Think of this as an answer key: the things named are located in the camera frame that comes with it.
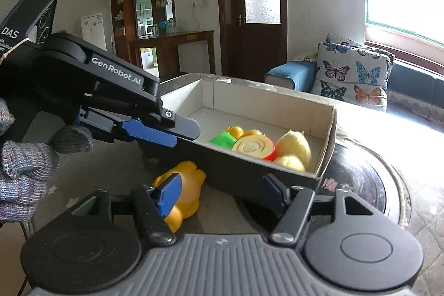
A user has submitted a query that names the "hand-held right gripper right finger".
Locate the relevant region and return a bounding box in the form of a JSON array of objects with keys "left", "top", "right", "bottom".
[{"left": 262, "top": 174, "right": 385, "bottom": 244}]

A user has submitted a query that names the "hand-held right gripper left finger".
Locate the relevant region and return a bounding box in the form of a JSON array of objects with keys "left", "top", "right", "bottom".
[{"left": 69, "top": 174, "right": 183, "bottom": 245}]

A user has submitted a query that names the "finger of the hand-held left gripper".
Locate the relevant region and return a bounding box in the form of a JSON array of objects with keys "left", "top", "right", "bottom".
[
  {"left": 83, "top": 46, "right": 202, "bottom": 140},
  {"left": 74, "top": 109, "right": 178, "bottom": 148}
]

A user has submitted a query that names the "yellow plastic pig toy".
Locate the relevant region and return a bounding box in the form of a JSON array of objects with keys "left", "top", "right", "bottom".
[
  {"left": 152, "top": 160, "right": 207, "bottom": 233},
  {"left": 225, "top": 125, "right": 268, "bottom": 140}
]

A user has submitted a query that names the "cardboard box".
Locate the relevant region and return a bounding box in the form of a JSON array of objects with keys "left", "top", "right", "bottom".
[{"left": 139, "top": 72, "right": 338, "bottom": 204}]

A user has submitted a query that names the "yellow plush chick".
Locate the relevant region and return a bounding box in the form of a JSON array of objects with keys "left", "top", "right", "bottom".
[{"left": 272, "top": 130, "right": 312, "bottom": 172}]

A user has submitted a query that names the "yellow and red disc toy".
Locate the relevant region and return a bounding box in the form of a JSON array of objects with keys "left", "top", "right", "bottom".
[{"left": 232, "top": 136, "right": 278, "bottom": 161}]

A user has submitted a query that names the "green plastic toy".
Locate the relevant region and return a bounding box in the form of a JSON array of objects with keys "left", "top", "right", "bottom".
[{"left": 209, "top": 131, "right": 236, "bottom": 148}]

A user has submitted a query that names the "person's left hand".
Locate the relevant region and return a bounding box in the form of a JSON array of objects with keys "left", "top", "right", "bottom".
[{"left": 0, "top": 98, "right": 94, "bottom": 224}]

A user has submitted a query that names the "white refrigerator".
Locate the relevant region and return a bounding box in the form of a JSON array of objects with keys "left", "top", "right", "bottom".
[{"left": 80, "top": 12, "right": 107, "bottom": 52}]

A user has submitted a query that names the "wooden display cabinet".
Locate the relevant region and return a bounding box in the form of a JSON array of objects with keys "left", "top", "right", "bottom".
[{"left": 110, "top": 0, "right": 174, "bottom": 64}]

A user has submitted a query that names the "black round cooktop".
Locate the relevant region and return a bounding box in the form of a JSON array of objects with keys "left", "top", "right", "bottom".
[{"left": 239, "top": 140, "right": 406, "bottom": 231}]

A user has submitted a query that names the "wooden sideboard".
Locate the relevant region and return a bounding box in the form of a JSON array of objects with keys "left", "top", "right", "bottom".
[{"left": 128, "top": 30, "right": 216, "bottom": 78}]

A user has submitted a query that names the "dark wooden door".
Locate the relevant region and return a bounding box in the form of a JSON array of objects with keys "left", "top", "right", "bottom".
[{"left": 215, "top": 0, "right": 288, "bottom": 83}]

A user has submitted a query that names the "large butterfly print pillow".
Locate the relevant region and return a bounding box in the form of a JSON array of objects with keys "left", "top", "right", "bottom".
[{"left": 310, "top": 42, "right": 394, "bottom": 112}]

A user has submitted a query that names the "small butterfly print pillow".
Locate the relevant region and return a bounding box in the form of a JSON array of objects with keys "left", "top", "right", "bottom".
[{"left": 326, "top": 33, "right": 361, "bottom": 47}]

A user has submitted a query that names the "dark green sofa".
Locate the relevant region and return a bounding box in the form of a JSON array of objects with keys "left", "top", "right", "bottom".
[{"left": 387, "top": 58, "right": 444, "bottom": 130}]

